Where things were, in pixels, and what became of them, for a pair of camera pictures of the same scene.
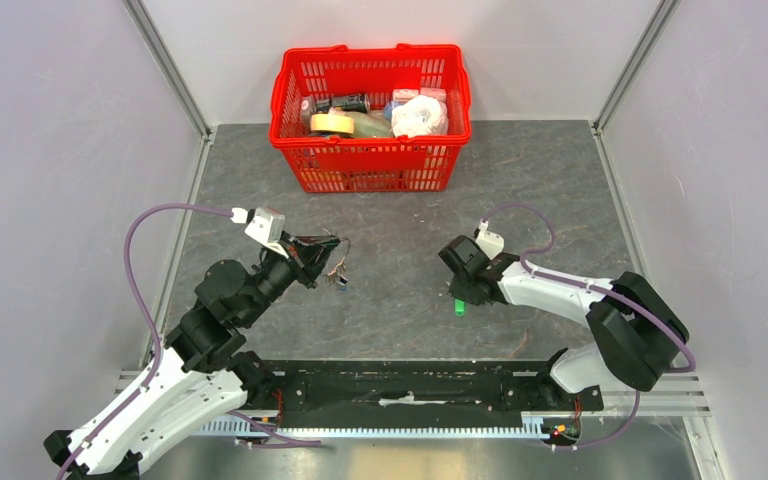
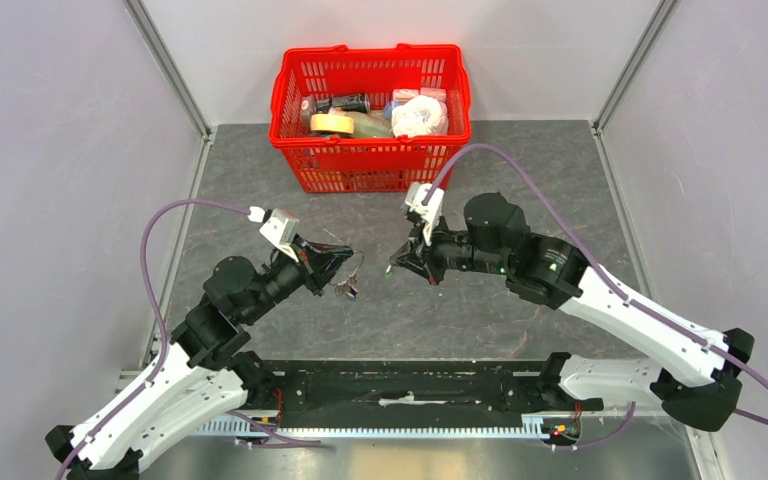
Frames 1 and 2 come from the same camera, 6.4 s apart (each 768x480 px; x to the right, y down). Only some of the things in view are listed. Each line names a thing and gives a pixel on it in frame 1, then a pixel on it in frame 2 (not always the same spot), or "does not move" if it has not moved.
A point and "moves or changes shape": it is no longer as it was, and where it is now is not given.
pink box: x=438 y=93 does not move
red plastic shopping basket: x=323 y=164 does not move
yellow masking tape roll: x=333 y=123 does not move
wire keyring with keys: x=335 y=276 moves or changes shape
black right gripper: x=452 y=386 does not move
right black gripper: x=458 y=291 to x=411 y=250
